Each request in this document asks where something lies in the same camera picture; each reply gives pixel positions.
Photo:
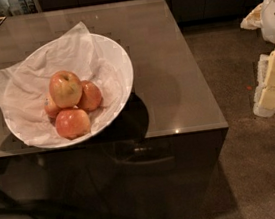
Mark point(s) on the white bowl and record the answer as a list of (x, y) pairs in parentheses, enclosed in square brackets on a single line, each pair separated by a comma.
[(120, 59)]

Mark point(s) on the red-yellow apple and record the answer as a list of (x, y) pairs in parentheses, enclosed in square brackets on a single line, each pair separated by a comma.
[(65, 89)]

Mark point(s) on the dark glass table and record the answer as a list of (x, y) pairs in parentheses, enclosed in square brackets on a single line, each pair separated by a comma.
[(158, 160)]

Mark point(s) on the front red apple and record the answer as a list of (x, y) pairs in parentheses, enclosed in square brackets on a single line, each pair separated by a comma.
[(72, 123)]

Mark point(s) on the left hidden red apple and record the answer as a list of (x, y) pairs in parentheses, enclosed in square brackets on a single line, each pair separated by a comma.
[(50, 106)]

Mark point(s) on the right red apple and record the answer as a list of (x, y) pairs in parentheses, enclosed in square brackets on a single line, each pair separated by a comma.
[(91, 97)]

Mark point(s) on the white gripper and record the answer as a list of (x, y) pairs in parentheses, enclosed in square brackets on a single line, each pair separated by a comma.
[(263, 17)]

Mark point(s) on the white tissue paper liner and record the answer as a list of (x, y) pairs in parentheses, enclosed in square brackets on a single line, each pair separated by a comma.
[(23, 87)]

